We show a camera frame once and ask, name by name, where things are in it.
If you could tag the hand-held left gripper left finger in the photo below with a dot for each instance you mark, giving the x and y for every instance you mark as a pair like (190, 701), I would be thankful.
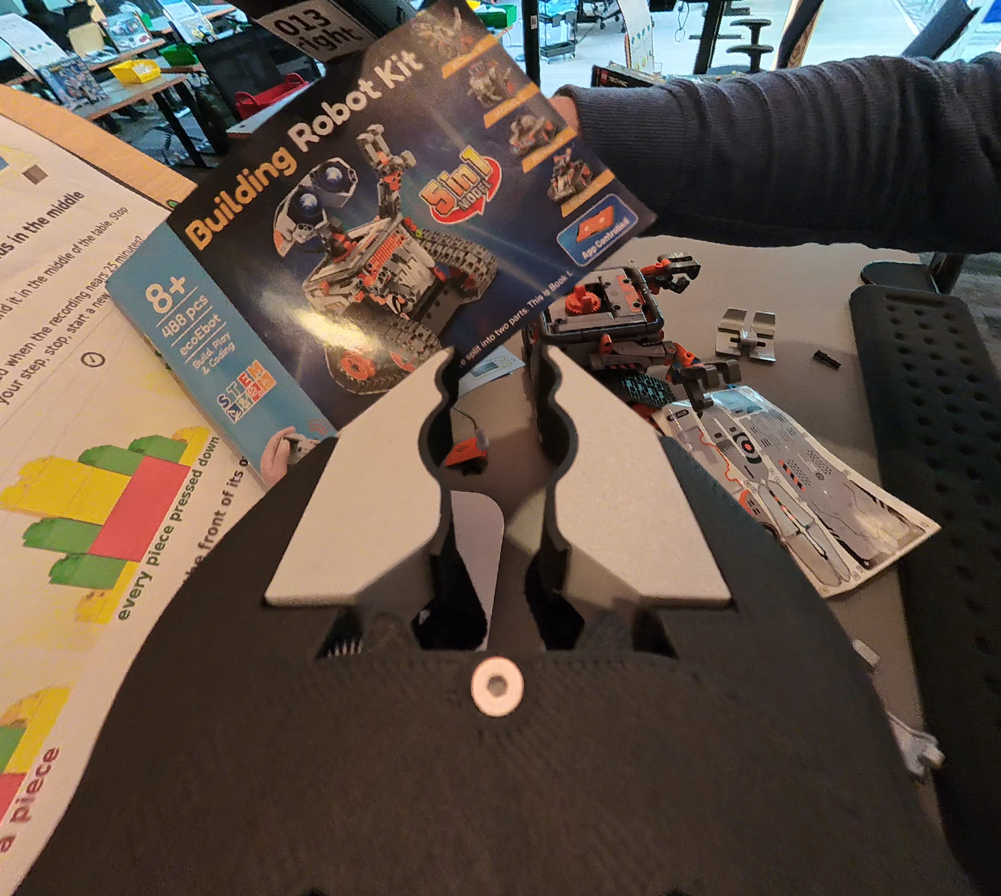
(360, 520)

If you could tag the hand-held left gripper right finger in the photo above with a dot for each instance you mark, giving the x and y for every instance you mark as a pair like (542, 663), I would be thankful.
(633, 520)

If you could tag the white sticker sheet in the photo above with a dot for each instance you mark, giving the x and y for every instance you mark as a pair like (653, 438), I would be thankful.
(798, 481)

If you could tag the building instruction booklet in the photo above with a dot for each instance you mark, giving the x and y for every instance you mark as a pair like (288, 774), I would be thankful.
(352, 129)

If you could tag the grey orange tracked toy robot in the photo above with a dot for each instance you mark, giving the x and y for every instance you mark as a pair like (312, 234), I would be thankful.
(610, 317)

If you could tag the person's right forearm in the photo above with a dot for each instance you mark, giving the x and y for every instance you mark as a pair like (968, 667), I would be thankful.
(782, 145)

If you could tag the orange toy cone part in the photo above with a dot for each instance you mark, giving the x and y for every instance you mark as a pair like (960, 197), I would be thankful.
(465, 450)

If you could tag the yellow plastic bin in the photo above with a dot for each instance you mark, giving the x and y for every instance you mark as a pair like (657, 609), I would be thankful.
(137, 71)

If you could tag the grey toy plate assembly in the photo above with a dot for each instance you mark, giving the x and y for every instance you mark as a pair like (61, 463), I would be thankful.
(747, 333)

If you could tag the black toy axle pin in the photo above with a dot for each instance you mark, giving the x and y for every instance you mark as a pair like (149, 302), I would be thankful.
(827, 358)

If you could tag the pale grey toy panel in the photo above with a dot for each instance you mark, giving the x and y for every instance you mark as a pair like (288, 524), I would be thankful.
(919, 747)
(864, 652)

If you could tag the white printed task sheet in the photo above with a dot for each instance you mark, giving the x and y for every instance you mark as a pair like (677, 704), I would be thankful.
(78, 403)

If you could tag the white sign board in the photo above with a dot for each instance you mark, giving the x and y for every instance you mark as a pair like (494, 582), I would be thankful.
(633, 12)

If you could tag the black office chair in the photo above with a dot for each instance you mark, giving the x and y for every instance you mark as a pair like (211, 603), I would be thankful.
(809, 4)

